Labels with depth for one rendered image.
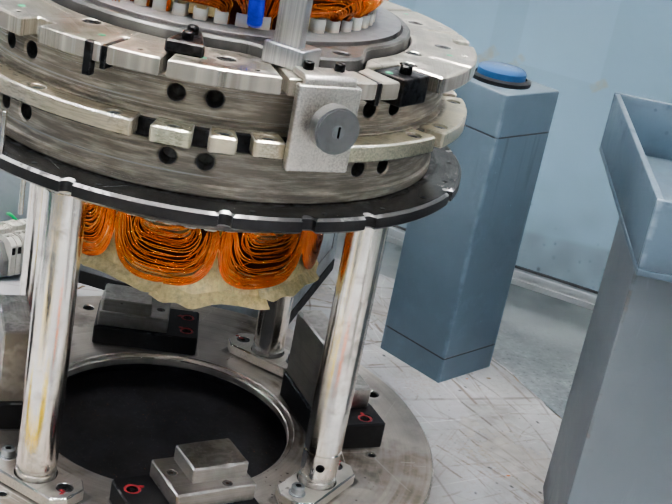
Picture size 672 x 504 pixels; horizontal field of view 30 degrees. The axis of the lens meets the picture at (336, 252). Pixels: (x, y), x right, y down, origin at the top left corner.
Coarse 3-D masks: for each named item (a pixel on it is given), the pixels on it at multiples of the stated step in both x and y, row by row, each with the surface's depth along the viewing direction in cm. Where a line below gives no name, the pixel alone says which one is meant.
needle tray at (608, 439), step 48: (624, 96) 89; (624, 144) 81; (624, 192) 77; (624, 240) 81; (624, 288) 78; (624, 336) 77; (576, 384) 88; (624, 384) 78; (576, 432) 84; (624, 432) 80; (576, 480) 81; (624, 480) 81
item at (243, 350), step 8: (240, 336) 100; (248, 336) 101; (232, 344) 99; (240, 344) 99; (248, 344) 99; (232, 352) 99; (240, 352) 98; (248, 352) 98; (288, 352) 99; (248, 360) 98; (256, 360) 98; (264, 360) 97; (272, 360) 97; (280, 360) 98; (264, 368) 98; (272, 368) 97; (280, 368) 97; (280, 376) 97
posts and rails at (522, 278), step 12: (396, 228) 327; (396, 240) 327; (516, 276) 315; (528, 276) 314; (540, 276) 314; (528, 288) 315; (540, 288) 314; (552, 288) 313; (564, 288) 311; (576, 288) 311; (564, 300) 312; (576, 300) 311; (588, 300) 310
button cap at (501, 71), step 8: (480, 64) 100; (488, 64) 100; (496, 64) 101; (504, 64) 101; (480, 72) 100; (488, 72) 99; (496, 72) 99; (504, 72) 99; (512, 72) 99; (520, 72) 100; (504, 80) 99; (512, 80) 99; (520, 80) 99
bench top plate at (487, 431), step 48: (0, 288) 107; (96, 288) 111; (384, 288) 123; (432, 384) 105; (480, 384) 107; (432, 432) 98; (480, 432) 99; (528, 432) 101; (480, 480) 92; (528, 480) 94
